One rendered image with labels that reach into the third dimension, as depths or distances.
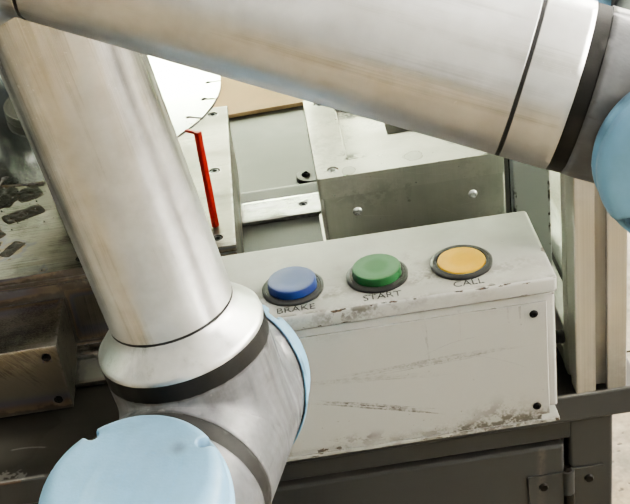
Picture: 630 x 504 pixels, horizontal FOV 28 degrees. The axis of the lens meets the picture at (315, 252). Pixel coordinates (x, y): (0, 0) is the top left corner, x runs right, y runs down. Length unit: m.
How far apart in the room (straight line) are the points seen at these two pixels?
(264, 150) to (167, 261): 0.82
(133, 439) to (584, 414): 0.50
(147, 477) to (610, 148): 0.37
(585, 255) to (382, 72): 0.55
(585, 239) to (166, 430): 0.42
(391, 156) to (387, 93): 0.67
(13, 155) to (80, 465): 0.51
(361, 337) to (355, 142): 0.29
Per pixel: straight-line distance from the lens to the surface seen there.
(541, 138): 0.53
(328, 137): 1.25
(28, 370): 1.19
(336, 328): 1.01
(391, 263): 1.03
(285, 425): 0.86
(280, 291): 1.01
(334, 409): 1.06
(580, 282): 1.07
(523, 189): 1.13
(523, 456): 1.19
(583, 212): 1.03
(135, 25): 0.55
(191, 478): 0.75
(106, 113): 0.74
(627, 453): 2.21
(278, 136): 1.61
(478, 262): 1.03
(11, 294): 1.24
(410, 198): 1.20
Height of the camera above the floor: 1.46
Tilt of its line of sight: 32 degrees down
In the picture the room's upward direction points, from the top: 8 degrees counter-clockwise
